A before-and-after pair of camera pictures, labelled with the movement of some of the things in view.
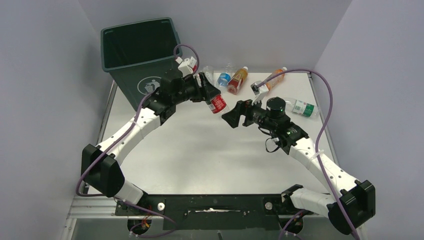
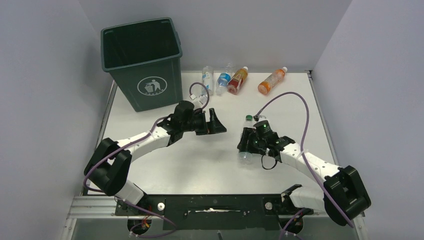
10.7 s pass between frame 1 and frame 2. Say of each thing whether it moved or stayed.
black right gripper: moved
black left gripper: moved
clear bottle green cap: moved
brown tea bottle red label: stayed
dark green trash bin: stayed
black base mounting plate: stayed
